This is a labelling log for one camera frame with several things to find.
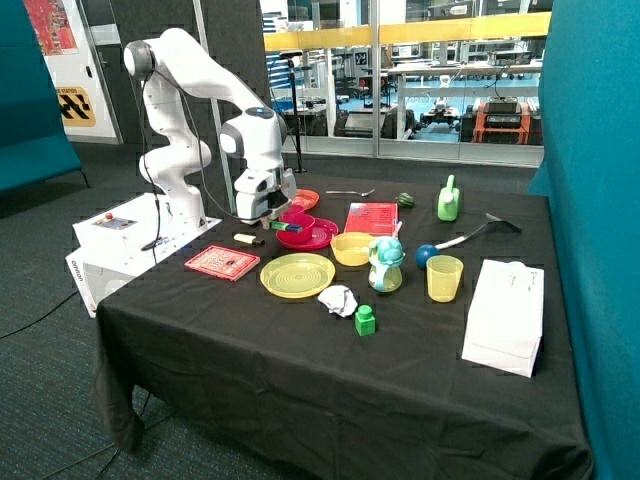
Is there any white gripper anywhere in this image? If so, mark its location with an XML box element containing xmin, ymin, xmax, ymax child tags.
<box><xmin>234</xmin><ymin>167</ymin><xmax>297</xmax><ymax>230</ymax></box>

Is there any green highlighter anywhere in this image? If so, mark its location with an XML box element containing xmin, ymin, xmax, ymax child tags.
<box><xmin>269</xmin><ymin>220</ymin><xmax>304</xmax><ymax>233</ymax></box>

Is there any yellow highlighter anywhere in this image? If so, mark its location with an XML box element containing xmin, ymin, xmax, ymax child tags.
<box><xmin>233</xmin><ymin>233</ymin><xmax>265</xmax><ymax>246</ymax></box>

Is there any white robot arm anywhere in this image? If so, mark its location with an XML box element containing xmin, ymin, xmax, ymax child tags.
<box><xmin>123</xmin><ymin>28</ymin><xmax>297</xmax><ymax>228</ymax></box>

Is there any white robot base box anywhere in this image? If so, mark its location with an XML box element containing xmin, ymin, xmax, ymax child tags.
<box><xmin>66</xmin><ymin>193</ymin><xmax>220</xmax><ymax>317</ymax></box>

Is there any red patterned book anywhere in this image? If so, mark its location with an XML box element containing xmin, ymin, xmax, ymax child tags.
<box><xmin>184</xmin><ymin>245</ymin><xmax>260</xmax><ymax>281</ymax></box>

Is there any pink plastic bowl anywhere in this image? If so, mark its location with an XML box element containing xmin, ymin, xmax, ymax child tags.
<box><xmin>276</xmin><ymin>213</ymin><xmax>315</xmax><ymax>244</ymax></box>

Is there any pink plastic cup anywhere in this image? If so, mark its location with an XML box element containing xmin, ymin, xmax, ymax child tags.
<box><xmin>279</xmin><ymin>205</ymin><xmax>305</xmax><ymax>223</ymax></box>

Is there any orange plastic plate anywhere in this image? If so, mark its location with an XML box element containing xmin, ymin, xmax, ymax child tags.
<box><xmin>292</xmin><ymin>189</ymin><xmax>320</xmax><ymax>211</ymax></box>

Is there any pink plastic plate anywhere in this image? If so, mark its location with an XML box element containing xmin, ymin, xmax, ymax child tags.
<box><xmin>276</xmin><ymin>217</ymin><xmax>339</xmax><ymax>251</ymax></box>

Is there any yellow plastic plate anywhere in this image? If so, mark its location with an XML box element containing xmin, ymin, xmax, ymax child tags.
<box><xmin>260</xmin><ymin>253</ymin><xmax>336</xmax><ymax>299</ymax></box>

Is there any yellow plastic bowl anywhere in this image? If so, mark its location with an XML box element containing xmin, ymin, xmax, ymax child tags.
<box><xmin>330</xmin><ymin>232</ymin><xmax>374</xmax><ymax>267</ymax></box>

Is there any metal spoon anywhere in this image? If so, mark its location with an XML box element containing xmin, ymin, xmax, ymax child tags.
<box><xmin>325</xmin><ymin>188</ymin><xmax>376</xmax><ymax>198</ymax></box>

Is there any crumpled white paper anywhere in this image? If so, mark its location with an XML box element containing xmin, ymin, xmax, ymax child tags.
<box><xmin>318</xmin><ymin>285</ymin><xmax>358</xmax><ymax>318</ymax></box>

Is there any teal sippy cup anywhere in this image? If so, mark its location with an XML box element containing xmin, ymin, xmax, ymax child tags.
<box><xmin>368</xmin><ymin>221</ymin><xmax>405</xmax><ymax>293</ymax></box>

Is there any green toy pepper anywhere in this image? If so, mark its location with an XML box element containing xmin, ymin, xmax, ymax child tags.
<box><xmin>396</xmin><ymin>192</ymin><xmax>415</xmax><ymax>208</ymax></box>

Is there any green toy block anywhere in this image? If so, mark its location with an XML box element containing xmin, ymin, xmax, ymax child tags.
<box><xmin>354</xmin><ymin>304</ymin><xmax>376</xmax><ymax>336</ymax></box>

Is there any blue ball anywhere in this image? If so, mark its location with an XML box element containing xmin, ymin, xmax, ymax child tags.
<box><xmin>414</xmin><ymin>244</ymin><xmax>440</xmax><ymax>270</ymax></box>

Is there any black tablecloth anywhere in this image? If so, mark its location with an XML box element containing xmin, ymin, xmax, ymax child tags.
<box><xmin>93</xmin><ymin>175</ymin><xmax>595</xmax><ymax>479</ymax></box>

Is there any green toy watering can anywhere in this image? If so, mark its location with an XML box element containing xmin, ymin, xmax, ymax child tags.
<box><xmin>437</xmin><ymin>174</ymin><xmax>460</xmax><ymax>222</ymax></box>

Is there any yellow plastic cup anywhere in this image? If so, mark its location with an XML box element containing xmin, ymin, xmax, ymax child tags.
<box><xmin>426</xmin><ymin>255</ymin><xmax>464</xmax><ymax>303</ymax></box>

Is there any yellow black sign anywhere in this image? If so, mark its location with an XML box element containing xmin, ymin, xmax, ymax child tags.
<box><xmin>56</xmin><ymin>86</ymin><xmax>96</xmax><ymax>128</ymax></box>

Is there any black spatula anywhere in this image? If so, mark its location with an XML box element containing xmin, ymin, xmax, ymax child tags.
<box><xmin>435</xmin><ymin>213</ymin><xmax>522</xmax><ymax>251</ymax></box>

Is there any teal sofa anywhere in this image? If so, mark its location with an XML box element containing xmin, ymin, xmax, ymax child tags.
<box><xmin>1</xmin><ymin>0</ymin><xmax>83</xmax><ymax>193</ymax></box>

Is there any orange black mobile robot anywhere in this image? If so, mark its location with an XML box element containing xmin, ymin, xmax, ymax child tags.
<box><xmin>459</xmin><ymin>97</ymin><xmax>543</xmax><ymax>146</ymax></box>

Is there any white paper bag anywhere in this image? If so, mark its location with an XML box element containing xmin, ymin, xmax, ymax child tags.
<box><xmin>462</xmin><ymin>259</ymin><xmax>544</xmax><ymax>378</ymax></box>

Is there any red poster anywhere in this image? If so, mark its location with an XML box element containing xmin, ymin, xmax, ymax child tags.
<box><xmin>23</xmin><ymin>0</ymin><xmax>79</xmax><ymax>57</ymax></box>

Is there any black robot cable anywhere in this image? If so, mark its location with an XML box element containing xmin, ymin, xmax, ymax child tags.
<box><xmin>140</xmin><ymin>67</ymin><xmax>241</xmax><ymax>266</ymax></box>

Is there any teal partition wall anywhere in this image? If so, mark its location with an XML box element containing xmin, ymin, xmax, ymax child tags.
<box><xmin>530</xmin><ymin>1</ymin><xmax>639</xmax><ymax>479</ymax></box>

